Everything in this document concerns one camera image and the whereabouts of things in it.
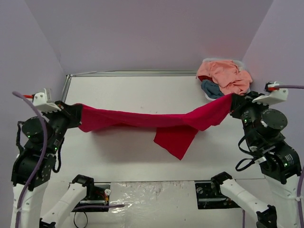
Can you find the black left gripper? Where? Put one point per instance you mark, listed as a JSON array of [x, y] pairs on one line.
[[71, 115]]

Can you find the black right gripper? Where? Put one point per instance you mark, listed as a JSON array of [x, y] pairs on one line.
[[238, 104]]

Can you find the crimson red t shirt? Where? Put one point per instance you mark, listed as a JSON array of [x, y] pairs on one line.
[[174, 132]]

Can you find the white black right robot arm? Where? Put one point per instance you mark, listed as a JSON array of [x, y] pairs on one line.
[[279, 163]]

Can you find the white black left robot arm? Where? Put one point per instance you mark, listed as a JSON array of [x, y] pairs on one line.
[[36, 161]]

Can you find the teal blue t shirt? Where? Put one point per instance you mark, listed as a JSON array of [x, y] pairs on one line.
[[211, 89]]

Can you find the salmon pink t shirt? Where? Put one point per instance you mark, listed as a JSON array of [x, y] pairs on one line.
[[227, 76]]

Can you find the white plastic laundry basket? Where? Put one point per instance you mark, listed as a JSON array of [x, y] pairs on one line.
[[238, 63]]

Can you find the dark red t shirt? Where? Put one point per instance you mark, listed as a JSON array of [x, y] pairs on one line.
[[202, 78]]

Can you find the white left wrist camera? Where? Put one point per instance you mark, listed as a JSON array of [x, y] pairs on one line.
[[43, 101]]

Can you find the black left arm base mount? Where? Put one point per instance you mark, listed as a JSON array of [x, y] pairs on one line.
[[99, 198]]

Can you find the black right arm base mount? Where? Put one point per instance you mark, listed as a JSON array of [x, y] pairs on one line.
[[207, 198]]

